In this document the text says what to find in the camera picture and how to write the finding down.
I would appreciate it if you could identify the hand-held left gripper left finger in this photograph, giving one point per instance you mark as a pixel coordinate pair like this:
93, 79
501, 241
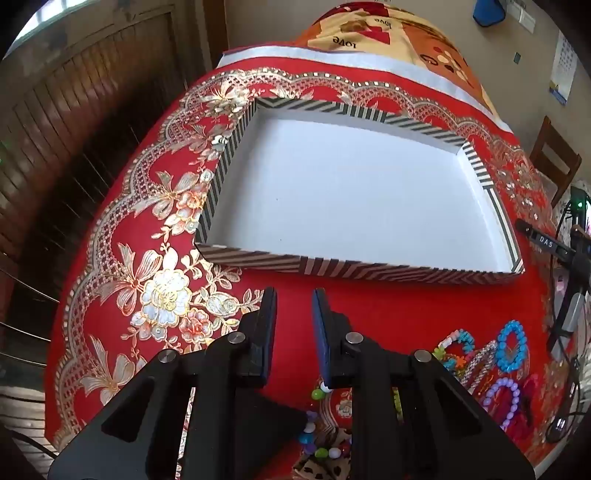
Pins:
271, 332

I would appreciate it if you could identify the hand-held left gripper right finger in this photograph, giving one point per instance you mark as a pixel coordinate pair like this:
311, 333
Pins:
325, 341

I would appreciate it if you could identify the red scrunchie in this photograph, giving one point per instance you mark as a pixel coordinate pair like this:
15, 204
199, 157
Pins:
531, 392

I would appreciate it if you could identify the striped cardboard box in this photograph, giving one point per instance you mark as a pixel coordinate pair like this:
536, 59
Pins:
346, 184

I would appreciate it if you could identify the wooden chair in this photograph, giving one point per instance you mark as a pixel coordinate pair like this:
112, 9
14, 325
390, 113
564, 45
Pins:
551, 159

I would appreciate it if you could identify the blue bag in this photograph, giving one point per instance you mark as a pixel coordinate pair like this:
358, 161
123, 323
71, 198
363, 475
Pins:
487, 11

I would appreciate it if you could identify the orange printed blanket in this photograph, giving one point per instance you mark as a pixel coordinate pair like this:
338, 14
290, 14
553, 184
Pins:
415, 41

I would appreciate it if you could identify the white sheet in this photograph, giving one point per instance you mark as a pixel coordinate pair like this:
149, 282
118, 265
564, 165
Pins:
351, 61

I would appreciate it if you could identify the wall calendar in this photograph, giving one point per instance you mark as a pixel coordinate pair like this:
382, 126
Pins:
564, 64

